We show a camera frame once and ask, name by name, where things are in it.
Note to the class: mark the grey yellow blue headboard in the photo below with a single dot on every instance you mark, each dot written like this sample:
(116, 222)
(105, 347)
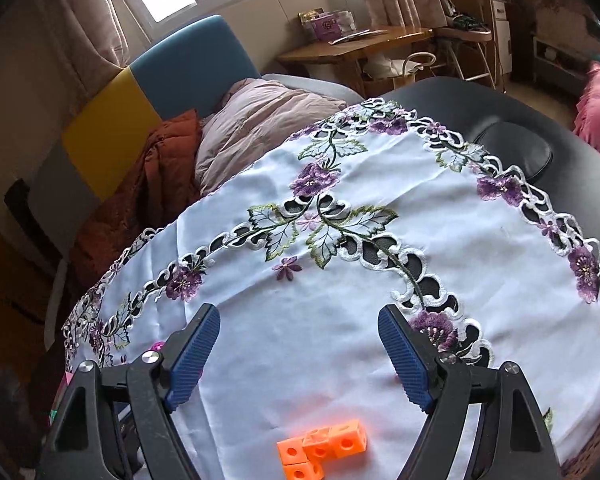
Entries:
(190, 60)

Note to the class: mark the purple box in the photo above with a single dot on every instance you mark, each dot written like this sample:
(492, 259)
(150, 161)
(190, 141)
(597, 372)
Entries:
(325, 26)

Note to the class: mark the pink-grey pillow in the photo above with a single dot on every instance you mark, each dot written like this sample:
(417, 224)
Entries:
(260, 115)

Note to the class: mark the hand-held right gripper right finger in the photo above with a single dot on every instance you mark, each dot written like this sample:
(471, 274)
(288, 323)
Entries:
(405, 355)

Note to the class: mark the white cabinet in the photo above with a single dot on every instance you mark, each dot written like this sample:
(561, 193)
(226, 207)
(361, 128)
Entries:
(560, 60)

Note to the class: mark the orange linked cube blocks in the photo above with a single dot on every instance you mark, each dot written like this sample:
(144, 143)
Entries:
(325, 445)

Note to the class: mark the rust brown blanket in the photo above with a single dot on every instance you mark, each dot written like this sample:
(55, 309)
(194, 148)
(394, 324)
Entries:
(145, 185)

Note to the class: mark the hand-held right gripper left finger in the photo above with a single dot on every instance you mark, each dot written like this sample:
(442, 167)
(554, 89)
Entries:
(195, 355)

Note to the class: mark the floral embroidered white tablecloth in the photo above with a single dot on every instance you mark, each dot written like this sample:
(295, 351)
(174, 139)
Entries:
(305, 385)

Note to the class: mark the white folding stool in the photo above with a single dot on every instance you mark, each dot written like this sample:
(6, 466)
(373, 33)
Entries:
(467, 35)

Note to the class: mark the black padded table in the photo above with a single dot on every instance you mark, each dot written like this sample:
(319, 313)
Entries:
(570, 185)

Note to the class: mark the wooden desk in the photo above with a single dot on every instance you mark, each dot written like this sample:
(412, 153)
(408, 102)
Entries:
(340, 50)

